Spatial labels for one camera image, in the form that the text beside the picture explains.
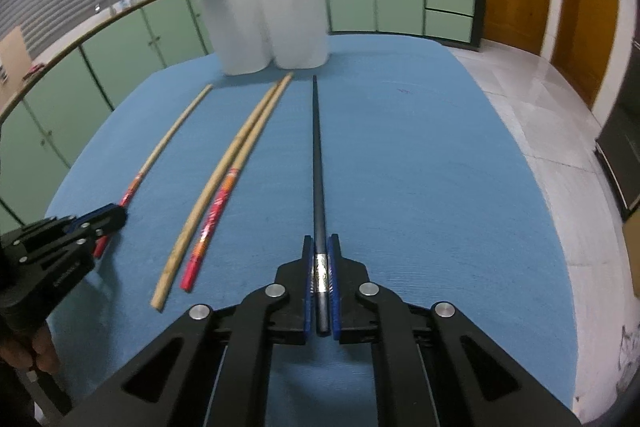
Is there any row of wooden chopsticks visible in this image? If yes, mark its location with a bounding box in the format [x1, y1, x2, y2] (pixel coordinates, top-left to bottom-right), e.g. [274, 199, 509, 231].
[151, 82, 279, 310]

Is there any black glass-front cabinet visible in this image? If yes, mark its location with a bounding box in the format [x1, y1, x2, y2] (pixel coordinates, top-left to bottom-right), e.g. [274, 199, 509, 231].
[594, 42, 640, 220]

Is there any person's left hand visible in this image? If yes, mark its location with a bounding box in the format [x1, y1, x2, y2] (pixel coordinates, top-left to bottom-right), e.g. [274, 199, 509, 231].
[0, 324, 63, 376]

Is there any blue mat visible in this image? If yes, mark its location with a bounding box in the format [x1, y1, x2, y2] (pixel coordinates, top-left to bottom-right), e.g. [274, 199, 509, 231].
[44, 33, 578, 427]

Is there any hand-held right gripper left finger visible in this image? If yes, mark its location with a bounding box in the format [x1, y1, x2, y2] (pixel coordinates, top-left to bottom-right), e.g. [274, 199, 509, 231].
[60, 234, 315, 427]

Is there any cardboard box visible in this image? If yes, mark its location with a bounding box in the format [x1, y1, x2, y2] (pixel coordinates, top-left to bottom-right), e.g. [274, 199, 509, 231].
[622, 212, 640, 298]

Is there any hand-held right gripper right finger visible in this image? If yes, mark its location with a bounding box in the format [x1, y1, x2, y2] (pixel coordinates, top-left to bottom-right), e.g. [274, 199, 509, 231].
[327, 233, 581, 427]

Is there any white twin-compartment utensil holder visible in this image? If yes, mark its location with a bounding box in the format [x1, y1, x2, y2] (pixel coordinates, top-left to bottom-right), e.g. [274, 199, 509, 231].
[192, 0, 331, 76]

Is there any red-ended bamboo chopstick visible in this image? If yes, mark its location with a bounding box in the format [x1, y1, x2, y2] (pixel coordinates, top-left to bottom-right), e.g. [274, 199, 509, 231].
[92, 84, 213, 258]
[181, 73, 294, 292]

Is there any wooden board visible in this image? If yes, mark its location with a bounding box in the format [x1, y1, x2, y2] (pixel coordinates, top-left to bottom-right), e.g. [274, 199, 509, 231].
[0, 26, 26, 82]

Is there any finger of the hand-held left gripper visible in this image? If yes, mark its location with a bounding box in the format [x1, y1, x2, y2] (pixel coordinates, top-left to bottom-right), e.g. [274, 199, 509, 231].
[65, 203, 128, 234]
[74, 221, 128, 259]

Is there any black chopstick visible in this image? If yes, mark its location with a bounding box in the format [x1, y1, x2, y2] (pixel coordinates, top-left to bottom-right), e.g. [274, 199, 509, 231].
[311, 75, 333, 335]

